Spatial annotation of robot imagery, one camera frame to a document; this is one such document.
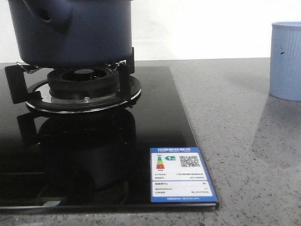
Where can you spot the light blue ribbed cup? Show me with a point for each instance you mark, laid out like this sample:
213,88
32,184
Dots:
285,61

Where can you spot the black metal pot support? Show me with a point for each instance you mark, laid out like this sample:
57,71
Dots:
37,97

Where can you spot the dark blue cooking pot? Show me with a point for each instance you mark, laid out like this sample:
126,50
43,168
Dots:
71,33

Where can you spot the blue white energy label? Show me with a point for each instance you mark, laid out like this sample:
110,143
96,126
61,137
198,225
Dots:
179,175

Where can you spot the black gas burner head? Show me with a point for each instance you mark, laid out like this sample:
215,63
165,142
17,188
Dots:
76,83

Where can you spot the black glass gas stove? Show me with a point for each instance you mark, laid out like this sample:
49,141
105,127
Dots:
98,161

